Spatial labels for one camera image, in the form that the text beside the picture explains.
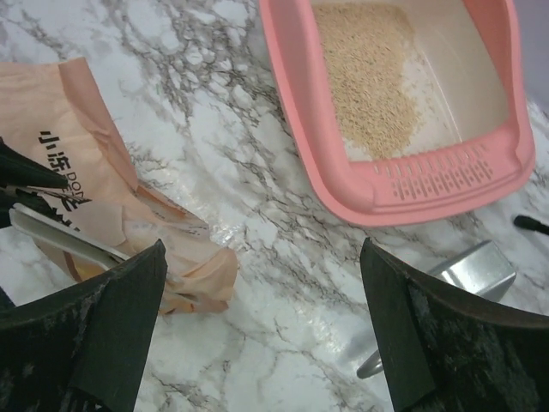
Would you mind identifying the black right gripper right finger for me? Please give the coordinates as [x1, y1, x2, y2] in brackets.
[359, 239, 548, 411]

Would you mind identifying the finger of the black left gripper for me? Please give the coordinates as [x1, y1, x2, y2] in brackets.
[0, 140, 69, 189]
[1, 187, 81, 229]

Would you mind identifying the metal litter scoop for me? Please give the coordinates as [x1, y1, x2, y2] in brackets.
[357, 239, 516, 379]

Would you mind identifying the pink and white litter box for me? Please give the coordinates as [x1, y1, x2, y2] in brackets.
[259, 1, 535, 227]

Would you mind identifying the peach cat litter bag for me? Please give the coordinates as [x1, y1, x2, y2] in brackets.
[1, 58, 238, 314]

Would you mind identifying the beige cat litter pile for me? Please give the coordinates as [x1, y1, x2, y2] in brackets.
[312, 2, 419, 159]

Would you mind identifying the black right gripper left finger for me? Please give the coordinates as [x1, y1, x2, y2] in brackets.
[1, 241, 167, 411]

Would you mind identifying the black music stand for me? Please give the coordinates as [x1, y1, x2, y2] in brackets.
[513, 215, 549, 236]

